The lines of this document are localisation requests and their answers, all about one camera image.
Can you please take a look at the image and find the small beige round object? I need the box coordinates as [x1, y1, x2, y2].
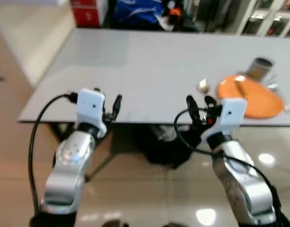
[197, 79, 210, 94]

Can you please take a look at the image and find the grey table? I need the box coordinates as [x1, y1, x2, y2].
[18, 27, 290, 127]

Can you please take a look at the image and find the black bag under table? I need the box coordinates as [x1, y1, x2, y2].
[134, 125, 205, 170]

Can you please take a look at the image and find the orange plate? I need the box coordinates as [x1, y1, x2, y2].
[216, 74, 285, 119]

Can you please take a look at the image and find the metal cup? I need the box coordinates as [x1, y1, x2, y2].
[245, 57, 274, 82]

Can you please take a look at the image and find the silver fork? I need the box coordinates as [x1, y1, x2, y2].
[265, 79, 290, 113]

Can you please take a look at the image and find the red box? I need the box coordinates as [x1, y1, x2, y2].
[70, 0, 109, 28]

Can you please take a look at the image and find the blue bag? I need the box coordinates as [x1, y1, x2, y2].
[111, 0, 173, 31]

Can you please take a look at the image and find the small orange black object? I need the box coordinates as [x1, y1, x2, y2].
[167, 2, 182, 27]

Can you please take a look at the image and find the white shelf unit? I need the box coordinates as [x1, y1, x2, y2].
[238, 0, 290, 38]

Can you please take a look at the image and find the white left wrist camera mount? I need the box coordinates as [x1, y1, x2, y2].
[76, 88, 108, 139]

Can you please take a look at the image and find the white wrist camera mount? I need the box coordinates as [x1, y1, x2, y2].
[201, 97, 248, 143]
[76, 88, 108, 139]

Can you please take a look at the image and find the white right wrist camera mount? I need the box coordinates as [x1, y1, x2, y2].
[201, 97, 248, 143]

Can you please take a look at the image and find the black-handled knife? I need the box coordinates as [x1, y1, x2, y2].
[235, 79, 248, 100]

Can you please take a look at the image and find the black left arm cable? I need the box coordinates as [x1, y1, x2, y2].
[27, 93, 78, 214]

